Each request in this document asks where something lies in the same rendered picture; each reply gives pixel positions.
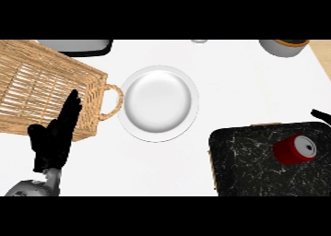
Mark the grey plant pot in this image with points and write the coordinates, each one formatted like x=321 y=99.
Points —
x=283 y=47

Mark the red can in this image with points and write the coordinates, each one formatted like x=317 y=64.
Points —
x=293 y=151

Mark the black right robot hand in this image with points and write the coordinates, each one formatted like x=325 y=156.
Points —
x=328 y=118

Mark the grey and black appliance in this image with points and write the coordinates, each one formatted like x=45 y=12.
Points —
x=79 y=46

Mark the black marble tray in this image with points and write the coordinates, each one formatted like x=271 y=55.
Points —
x=263 y=166

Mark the white oval plate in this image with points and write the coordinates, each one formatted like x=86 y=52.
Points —
x=159 y=103

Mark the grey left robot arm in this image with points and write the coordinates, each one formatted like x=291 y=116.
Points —
x=37 y=186

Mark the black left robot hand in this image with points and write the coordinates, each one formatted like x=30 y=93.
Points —
x=54 y=141

